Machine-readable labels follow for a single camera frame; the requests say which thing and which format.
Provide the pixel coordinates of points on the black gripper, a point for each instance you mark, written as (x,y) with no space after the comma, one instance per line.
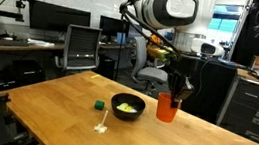
(179,86)

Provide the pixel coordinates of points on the orange plastic cup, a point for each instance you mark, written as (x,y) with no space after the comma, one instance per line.
(164,110)

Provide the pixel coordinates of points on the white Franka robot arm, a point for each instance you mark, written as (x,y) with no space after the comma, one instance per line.
(178,8)

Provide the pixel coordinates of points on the black bowl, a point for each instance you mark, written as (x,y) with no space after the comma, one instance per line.
(124,115)

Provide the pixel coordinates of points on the black cloth covered table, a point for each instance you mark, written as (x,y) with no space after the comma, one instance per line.
(208,86)

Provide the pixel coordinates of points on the grey cushioned office chair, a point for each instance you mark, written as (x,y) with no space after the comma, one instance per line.
(149,73)

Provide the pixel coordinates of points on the silver metal canister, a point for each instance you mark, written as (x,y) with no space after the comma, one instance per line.
(184,41)

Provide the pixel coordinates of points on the white device dark window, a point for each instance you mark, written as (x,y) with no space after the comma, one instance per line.
(206,47)

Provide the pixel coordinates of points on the green block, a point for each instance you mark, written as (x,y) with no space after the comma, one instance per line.
(99,105)

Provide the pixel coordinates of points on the black computer tower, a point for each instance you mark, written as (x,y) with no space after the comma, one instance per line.
(106,66)

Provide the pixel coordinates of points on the clear plastic wrapper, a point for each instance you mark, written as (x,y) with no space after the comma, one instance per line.
(100,128)

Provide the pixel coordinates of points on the yellow-green tape strip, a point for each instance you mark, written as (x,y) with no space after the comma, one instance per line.
(95,76)

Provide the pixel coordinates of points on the blue container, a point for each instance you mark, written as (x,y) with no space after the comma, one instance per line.
(121,38)

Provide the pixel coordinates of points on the small black monitor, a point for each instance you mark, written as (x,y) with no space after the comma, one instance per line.
(113,26)

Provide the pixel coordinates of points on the large black monitor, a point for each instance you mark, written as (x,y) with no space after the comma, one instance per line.
(59,18)

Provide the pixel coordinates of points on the black storage case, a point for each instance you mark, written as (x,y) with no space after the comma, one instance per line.
(25,74)

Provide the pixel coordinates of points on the long wooden desk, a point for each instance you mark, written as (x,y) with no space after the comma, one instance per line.
(12,46)

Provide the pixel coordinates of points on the black desk keyboard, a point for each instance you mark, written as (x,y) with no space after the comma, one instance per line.
(2,42)

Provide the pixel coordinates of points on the grey frame mesh chair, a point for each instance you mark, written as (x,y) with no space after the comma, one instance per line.
(82,46)

